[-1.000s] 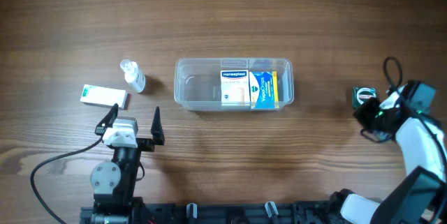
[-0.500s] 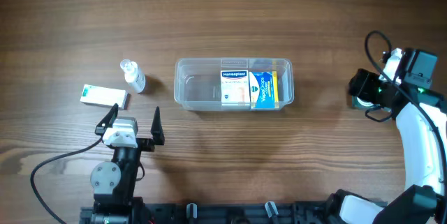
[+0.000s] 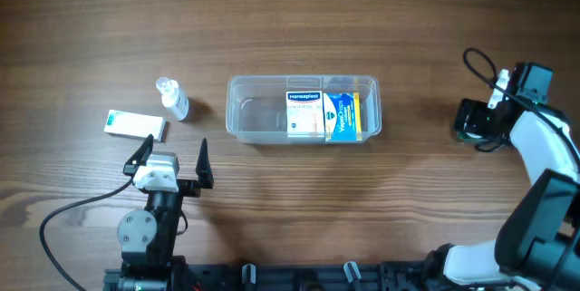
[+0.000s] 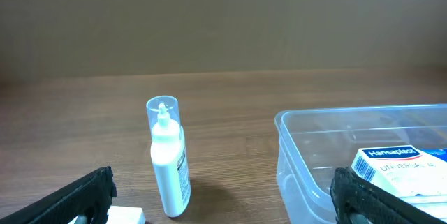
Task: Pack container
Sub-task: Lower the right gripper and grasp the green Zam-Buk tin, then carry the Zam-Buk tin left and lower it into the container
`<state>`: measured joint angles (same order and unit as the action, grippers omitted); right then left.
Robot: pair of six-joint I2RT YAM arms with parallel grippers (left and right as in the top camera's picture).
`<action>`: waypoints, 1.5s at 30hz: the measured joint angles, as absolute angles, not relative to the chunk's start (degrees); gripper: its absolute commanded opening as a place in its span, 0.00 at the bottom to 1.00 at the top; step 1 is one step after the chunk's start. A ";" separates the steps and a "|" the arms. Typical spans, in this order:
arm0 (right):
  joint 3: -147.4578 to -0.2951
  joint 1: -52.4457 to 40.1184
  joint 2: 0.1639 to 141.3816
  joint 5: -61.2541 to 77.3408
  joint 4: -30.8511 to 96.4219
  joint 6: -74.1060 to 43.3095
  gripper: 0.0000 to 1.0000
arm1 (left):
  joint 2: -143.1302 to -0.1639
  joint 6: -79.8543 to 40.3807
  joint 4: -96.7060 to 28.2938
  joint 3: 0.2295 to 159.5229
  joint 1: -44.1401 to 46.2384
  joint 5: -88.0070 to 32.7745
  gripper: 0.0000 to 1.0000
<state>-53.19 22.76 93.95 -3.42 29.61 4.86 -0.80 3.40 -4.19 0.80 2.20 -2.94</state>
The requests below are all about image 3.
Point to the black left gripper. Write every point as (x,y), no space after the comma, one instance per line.
(188,187)

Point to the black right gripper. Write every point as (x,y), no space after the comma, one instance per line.
(468,119)

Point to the white Hansaplast plaster box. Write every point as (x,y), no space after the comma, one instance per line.
(305,114)

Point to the blue yellow VapoDrops packet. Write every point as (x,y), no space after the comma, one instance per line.
(342,117)

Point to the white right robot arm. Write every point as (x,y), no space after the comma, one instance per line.
(537,248)

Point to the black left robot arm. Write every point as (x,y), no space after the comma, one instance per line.
(148,236)

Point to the clear plastic container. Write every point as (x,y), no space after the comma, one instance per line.
(256,105)

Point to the white dropper bottle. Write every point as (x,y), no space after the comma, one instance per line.
(173,97)

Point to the white green medicine box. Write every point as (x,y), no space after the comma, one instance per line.
(133,125)

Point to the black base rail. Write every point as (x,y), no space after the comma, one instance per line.
(384,276)

